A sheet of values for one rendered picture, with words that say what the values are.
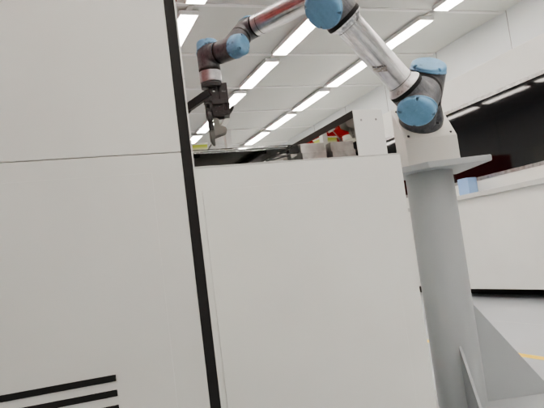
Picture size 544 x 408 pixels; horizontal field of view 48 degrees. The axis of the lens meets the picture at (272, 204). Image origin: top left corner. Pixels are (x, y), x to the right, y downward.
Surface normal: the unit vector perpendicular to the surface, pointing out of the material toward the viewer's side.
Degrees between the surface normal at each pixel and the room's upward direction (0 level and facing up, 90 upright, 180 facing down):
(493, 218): 90
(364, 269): 90
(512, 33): 90
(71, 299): 90
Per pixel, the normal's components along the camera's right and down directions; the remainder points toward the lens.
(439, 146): 0.06, -0.09
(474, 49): -0.93, 0.09
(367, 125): 0.34, -0.12
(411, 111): -0.25, 0.73
